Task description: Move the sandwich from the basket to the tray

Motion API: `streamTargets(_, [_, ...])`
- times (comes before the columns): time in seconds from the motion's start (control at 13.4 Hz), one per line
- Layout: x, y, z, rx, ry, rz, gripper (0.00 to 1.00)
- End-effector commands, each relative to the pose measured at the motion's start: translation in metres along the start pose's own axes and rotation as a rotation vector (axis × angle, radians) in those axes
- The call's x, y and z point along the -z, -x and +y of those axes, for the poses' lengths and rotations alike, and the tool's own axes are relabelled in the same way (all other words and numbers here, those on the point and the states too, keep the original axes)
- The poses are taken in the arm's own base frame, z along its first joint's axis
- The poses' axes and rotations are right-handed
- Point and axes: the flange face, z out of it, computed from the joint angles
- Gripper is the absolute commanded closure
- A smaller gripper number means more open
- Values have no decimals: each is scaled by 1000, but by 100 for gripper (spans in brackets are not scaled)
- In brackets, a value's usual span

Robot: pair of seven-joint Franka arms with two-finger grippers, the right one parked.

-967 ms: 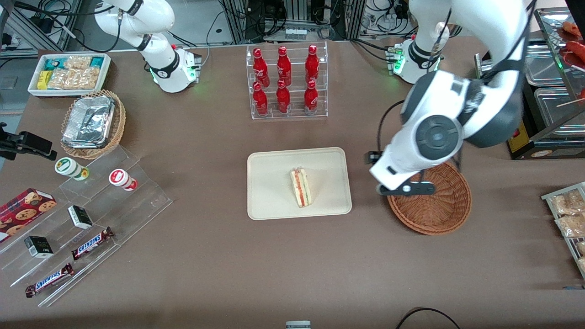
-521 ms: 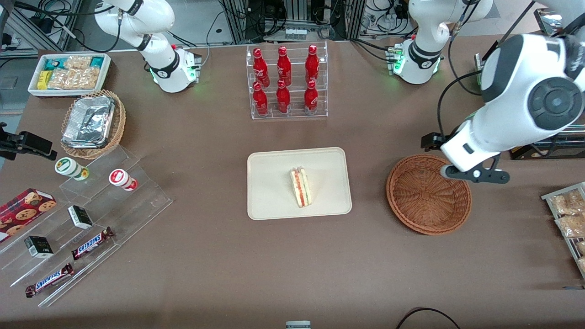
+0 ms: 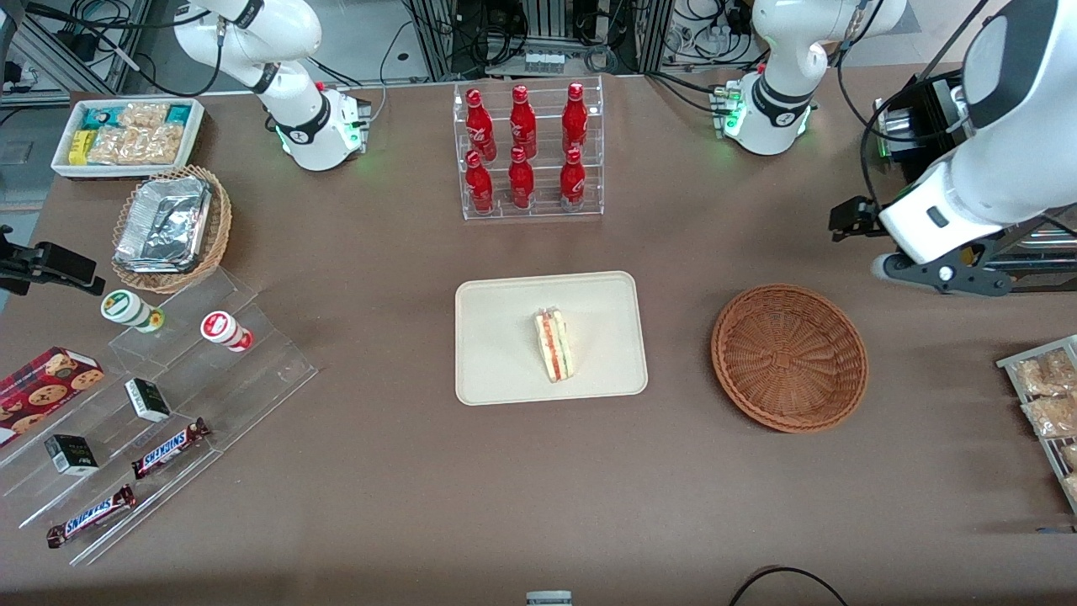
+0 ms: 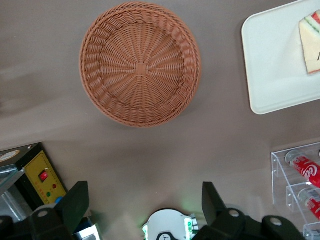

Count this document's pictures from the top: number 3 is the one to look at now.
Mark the silver foil container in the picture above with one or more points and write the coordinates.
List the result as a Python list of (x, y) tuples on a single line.
[(164, 223)]

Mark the black hot food warmer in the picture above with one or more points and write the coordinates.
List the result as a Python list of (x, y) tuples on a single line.
[(921, 118)]

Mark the clear acrylic bottle rack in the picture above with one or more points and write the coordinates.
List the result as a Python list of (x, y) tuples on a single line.
[(547, 206)]

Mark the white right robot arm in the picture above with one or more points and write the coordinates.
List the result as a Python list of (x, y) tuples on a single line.
[(294, 101)]

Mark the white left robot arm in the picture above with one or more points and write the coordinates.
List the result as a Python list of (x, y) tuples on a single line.
[(1026, 126)]

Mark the red cookie box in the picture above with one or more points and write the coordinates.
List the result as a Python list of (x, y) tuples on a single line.
[(46, 387)]

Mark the yellow snack packet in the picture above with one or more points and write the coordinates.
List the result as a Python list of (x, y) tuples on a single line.
[(79, 147)]

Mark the clear bag of rice crackers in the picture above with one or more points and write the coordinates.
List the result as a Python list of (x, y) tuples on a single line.
[(143, 116), (135, 147)]

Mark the beige plastic tray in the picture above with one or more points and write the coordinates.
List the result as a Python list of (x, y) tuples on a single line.
[(496, 337)]

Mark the black clamp mount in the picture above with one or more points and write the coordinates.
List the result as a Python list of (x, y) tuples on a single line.
[(55, 263)]

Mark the clear acrylic stepped stand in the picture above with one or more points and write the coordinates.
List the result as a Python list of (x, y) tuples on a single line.
[(244, 379)]

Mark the red cola bottle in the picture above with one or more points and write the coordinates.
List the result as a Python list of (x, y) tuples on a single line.
[(575, 118), (521, 181), (522, 122), (478, 122), (572, 181), (479, 185)]

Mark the small black carton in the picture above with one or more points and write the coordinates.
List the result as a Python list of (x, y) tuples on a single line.
[(147, 400), (71, 454)]

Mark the red-lidded white cup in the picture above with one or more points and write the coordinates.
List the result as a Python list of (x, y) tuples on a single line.
[(220, 326)]

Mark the teal snack packet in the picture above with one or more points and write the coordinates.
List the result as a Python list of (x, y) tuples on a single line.
[(178, 114), (98, 118)]

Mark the aluminium frame rack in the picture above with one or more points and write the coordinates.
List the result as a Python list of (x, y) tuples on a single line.
[(538, 34)]

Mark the brown Snickers bar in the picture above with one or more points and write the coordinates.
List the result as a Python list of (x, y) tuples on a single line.
[(91, 516), (168, 449)]

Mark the small grey device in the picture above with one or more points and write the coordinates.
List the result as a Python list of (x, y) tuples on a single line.
[(549, 598)]

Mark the triangular sandwich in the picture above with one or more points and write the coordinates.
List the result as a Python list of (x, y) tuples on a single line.
[(555, 349)]

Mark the green-lidded white cup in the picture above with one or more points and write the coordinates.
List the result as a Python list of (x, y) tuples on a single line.
[(124, 307)]

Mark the brown round wicker basket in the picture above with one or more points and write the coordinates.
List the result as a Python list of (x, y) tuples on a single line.
[(791, 358)]

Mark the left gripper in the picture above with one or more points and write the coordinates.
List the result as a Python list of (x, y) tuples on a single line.
[(853, 217)]

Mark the light tan wicker basket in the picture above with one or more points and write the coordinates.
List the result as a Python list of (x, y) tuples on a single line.
[(219, 227)]

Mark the white rectangular snack bin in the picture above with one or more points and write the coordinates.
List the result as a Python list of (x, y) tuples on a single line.
[(126, 171)]

